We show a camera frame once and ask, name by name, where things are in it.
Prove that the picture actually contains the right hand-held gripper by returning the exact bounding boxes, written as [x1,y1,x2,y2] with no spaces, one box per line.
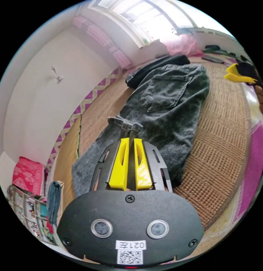
[224,62,260,86]

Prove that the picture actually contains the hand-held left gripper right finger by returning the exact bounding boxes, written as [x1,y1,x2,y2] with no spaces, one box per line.
[134,138,153,191]

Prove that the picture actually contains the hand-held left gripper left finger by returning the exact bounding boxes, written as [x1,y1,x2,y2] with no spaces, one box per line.
[108,137,130,190]

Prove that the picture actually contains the white gray jeans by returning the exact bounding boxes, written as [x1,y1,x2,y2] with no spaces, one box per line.
[72,63,210,198]

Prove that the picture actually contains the person's right hand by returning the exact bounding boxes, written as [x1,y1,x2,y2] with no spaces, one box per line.
[256,84,263,113]

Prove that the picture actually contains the pile of clothes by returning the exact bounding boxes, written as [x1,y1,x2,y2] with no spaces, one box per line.
[202,44,237,58]

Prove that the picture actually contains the pink cloth bundle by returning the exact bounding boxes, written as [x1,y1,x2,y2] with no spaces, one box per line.
[164,34,203,57]

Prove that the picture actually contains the bed with woven mat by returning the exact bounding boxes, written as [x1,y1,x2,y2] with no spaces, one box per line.
[46,47,263,235]

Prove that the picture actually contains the black garment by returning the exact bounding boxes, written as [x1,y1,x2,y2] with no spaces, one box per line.
[125,54,191,89]

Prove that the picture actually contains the shelf with household items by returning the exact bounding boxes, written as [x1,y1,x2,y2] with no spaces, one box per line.
[6,156,64,246]

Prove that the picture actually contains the window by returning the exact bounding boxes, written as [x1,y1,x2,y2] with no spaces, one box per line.
[88,0,201,49]

